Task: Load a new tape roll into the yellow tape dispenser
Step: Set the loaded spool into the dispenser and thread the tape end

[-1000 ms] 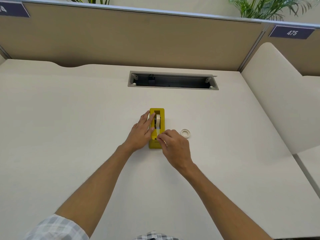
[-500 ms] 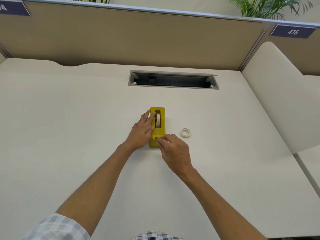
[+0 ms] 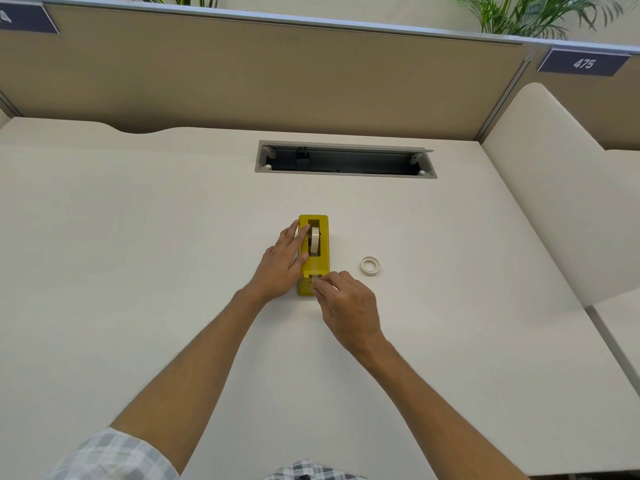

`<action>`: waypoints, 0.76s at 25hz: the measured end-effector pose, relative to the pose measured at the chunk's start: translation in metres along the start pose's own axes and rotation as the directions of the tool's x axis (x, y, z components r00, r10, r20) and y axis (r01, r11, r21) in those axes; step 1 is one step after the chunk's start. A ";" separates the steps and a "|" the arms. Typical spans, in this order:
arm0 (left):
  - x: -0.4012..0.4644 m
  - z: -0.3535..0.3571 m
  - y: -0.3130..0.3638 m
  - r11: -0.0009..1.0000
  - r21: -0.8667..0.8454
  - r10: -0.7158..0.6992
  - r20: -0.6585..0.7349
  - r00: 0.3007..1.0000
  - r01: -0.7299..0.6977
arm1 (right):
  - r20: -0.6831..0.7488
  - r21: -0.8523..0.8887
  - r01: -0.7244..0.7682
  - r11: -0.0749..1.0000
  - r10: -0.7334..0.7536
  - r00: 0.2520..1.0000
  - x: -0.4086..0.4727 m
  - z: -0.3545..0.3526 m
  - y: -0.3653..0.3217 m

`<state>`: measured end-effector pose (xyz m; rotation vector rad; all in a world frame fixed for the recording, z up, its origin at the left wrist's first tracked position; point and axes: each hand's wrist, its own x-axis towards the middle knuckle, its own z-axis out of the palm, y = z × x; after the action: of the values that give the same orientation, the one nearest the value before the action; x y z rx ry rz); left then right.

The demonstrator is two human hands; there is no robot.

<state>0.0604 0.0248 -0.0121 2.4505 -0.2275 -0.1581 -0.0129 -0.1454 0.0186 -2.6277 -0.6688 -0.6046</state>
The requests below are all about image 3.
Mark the person's right forearm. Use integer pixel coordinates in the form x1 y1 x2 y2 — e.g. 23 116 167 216
357 337 531 480

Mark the person's left forearm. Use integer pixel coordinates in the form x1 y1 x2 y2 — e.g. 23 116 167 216
109 287 269 473

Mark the person's right hand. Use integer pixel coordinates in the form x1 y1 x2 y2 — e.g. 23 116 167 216
311 270 386 359

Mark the yellow tape dispenser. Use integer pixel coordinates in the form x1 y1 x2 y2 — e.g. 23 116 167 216
297 214 331 297

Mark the person's left hand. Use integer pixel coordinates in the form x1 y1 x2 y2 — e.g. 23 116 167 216
245 218 312 305

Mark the wide beige partition panel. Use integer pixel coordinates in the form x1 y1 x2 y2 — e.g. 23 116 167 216
0 0 536 141

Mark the large cream side divider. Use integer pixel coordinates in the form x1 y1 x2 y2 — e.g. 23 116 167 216
481 83 640 308

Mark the navy number label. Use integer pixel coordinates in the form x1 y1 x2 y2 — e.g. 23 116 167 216
537 48 632 77
0 0 60 35

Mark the grey plaid shirt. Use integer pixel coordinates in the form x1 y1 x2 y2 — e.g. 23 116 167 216
45 427 369 480

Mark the grey desk cable slot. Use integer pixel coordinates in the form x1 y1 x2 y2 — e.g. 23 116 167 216
254 140 439 179

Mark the green palm plant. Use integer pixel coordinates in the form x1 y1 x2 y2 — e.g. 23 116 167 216
455 0 626 41

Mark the narrow beige partition panel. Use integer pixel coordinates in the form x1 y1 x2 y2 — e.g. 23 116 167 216
477 42 640 151

